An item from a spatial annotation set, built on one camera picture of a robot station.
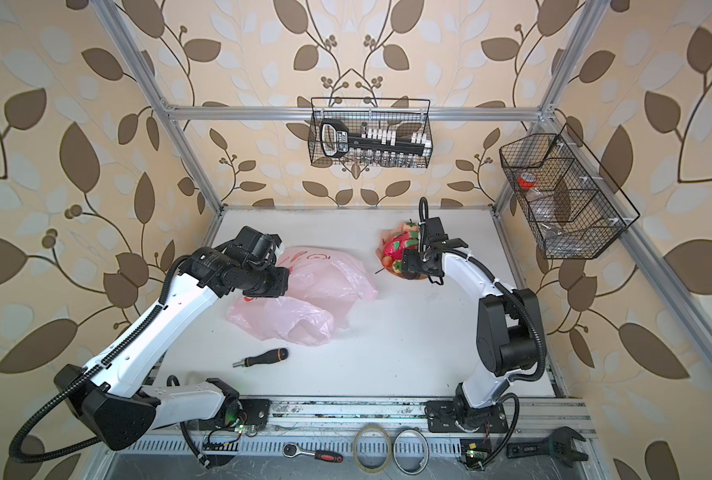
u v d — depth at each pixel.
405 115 0.91
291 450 0.69
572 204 0.74
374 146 0.85
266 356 0.82
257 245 0.57
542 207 0.71
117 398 0.39
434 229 0.72
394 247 0.96
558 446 0.69
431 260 0.67
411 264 0.83
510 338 0.46
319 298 0.98
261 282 0.61
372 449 0.71
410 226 1.04
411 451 0.71
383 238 1.05
